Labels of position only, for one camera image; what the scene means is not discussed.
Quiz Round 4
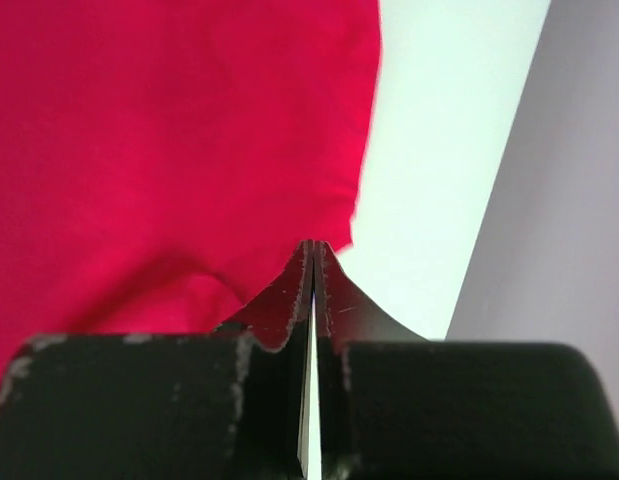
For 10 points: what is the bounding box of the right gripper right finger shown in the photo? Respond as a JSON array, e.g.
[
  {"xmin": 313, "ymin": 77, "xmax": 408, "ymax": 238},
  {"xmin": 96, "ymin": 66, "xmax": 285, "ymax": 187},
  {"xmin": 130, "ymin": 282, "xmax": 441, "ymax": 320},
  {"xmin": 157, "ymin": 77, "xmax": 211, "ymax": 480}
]
[{"xmin": 314, "ymin": 242, "xmax": 619, "ymax": 479}]

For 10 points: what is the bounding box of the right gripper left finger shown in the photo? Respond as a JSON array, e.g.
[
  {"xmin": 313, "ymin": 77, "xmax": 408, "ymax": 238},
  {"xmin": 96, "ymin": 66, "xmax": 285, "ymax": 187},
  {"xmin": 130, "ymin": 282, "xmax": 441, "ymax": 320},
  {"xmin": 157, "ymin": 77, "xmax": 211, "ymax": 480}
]
[{"xmin": 0, "ymin": 240, "xmax": 314, "ymax": 479}]

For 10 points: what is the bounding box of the red t shirt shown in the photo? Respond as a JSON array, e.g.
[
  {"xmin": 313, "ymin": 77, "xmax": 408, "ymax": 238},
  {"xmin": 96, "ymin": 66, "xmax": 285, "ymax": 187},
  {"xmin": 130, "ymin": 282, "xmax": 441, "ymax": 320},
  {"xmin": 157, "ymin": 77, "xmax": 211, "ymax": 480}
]
[{"xmin": 0, "ymin": 1, "xmax": 380, "ymax": 377}]

